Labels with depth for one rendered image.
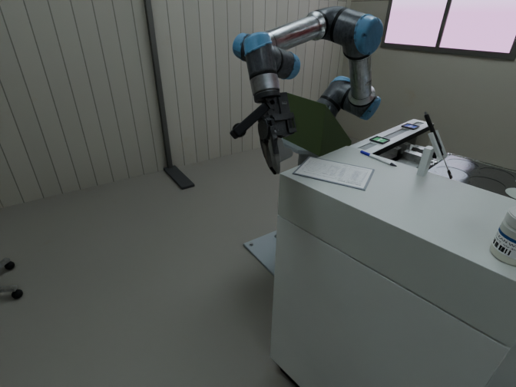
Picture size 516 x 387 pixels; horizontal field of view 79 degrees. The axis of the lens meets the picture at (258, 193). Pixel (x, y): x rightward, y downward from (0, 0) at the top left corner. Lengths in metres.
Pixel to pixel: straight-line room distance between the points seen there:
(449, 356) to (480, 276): 0.23
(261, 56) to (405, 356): 0.85
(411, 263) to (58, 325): 1.68
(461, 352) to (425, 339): 0.08
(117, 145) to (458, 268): 2.81
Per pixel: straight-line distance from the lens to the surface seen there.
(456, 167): 1.35
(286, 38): 1.13
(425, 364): 0.96
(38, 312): 2.10
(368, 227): 0.81
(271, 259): 2.06
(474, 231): 0.84
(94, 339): 1.85
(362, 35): 1.22
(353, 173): 0.97
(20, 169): 3.11
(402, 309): 0.88
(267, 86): 0.85
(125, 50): 2.99
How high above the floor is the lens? 1.37
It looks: 30 degrees down
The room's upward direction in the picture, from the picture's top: 1 degrees clockwise
